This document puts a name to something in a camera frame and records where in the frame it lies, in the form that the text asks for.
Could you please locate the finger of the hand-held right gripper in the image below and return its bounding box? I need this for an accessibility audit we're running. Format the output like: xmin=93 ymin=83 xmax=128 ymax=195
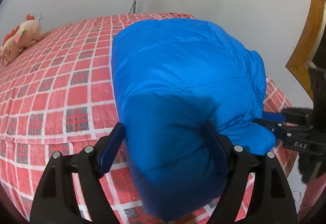
xmin=262 ymin=108 xmax=314 ymax=123
xmin=252 ymin=117 xmax=313 ymax=142

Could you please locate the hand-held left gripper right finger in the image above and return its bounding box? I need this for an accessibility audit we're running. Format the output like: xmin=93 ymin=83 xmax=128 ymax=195
xmin=205 ymin=120 xmax=298 ymax=224

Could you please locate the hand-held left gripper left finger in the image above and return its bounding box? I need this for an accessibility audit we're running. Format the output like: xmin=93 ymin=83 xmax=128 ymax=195
xmin=30 ymin=122 xmax=124 ymax=224

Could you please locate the blue puffer jacket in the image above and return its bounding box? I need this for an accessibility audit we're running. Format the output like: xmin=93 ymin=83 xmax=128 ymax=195
xmin=111 ymin=19 xmax=277 ymax=222

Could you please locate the red checked bed sheet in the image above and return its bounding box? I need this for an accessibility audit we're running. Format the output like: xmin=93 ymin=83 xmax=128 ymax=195
xmin=0 ymin=12 xmax=298 ymax=224

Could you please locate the pink plush toy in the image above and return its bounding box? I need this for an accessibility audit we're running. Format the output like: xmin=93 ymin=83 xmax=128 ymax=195
xmin=0 ymin=13 xmax=44 ymax=67

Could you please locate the wooden door frame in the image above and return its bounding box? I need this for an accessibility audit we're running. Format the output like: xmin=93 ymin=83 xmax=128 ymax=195
xmin=285 ymin=0 xmax=326 ymax=102

